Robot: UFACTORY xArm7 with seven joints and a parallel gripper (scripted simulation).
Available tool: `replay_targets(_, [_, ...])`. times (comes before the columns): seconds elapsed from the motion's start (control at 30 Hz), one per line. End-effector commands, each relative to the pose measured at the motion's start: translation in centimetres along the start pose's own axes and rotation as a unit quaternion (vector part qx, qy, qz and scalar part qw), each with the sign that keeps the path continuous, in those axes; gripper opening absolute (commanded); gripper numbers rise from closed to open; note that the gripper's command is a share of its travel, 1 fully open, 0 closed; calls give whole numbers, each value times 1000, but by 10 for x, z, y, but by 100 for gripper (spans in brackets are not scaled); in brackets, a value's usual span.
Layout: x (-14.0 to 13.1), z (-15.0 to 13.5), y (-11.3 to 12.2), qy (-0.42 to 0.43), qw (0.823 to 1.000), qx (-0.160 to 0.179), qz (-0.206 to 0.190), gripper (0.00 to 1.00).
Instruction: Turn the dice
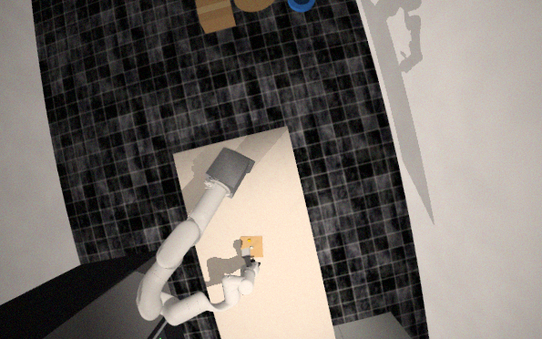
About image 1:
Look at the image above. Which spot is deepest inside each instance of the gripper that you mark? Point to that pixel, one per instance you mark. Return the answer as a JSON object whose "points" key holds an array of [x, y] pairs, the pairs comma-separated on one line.
{"points": [[255, 267]]}

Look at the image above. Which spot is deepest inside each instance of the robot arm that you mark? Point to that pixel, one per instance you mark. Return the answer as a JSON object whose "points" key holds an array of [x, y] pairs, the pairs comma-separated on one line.
{"points": [[169, 255]]}

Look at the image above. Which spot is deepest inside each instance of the tan square mat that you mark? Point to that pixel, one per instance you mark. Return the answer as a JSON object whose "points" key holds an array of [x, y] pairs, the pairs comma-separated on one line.
{"points": [[256, 242]]}

